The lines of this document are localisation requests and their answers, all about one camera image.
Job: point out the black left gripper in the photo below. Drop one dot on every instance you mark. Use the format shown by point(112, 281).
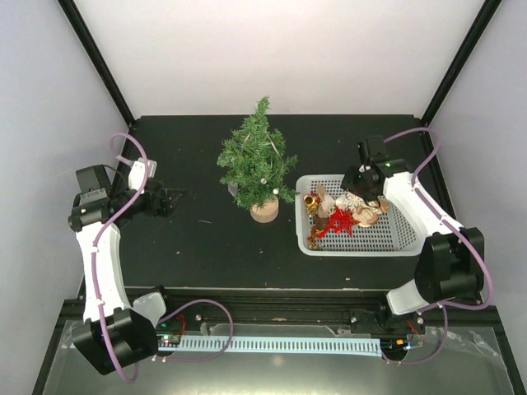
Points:
point(164, 209)

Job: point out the red star ornament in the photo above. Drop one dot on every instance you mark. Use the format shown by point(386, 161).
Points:
point(341, 221)

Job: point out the white perforated plastic basket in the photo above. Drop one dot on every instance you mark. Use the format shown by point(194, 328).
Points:
point(391, 236)

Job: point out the small green christmas tree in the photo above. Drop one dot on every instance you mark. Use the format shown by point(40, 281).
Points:
point(255, 158)

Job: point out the white snowflake ornament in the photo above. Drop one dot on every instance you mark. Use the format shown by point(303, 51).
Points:
point(350, 201)

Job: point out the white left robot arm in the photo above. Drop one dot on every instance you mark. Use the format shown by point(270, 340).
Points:
point(116, 332)

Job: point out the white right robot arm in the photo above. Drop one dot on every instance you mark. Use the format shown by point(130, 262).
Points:
point(450, 270)

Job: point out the clear plastic battery box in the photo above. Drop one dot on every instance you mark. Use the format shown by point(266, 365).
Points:
point(233, 189)

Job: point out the burlap bow with berries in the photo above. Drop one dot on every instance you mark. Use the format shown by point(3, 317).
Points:
point(326, 204)

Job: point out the gold bell ornament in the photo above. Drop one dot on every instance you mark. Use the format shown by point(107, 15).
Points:
point(312, 202)

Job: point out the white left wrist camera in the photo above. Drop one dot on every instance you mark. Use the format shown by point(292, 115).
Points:
point(139, 170)

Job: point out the black frame post back right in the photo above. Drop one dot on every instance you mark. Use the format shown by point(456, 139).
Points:
point(475, 32)

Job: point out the black frame post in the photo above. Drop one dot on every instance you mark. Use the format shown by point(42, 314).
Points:
point(82, 31)
point(475, 32)

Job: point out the white slotted cable duct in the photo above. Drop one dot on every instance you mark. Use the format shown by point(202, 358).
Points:
point(276, 345)

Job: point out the black frame post back left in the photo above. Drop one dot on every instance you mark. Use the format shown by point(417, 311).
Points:
point(82, 31)

